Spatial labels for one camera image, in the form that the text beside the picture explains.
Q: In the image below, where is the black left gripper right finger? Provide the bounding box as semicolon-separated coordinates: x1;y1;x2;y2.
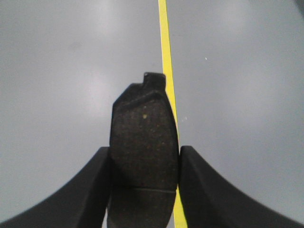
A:
179;146;303;228

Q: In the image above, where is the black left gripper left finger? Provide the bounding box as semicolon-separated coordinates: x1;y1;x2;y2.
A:
0;147;111;228

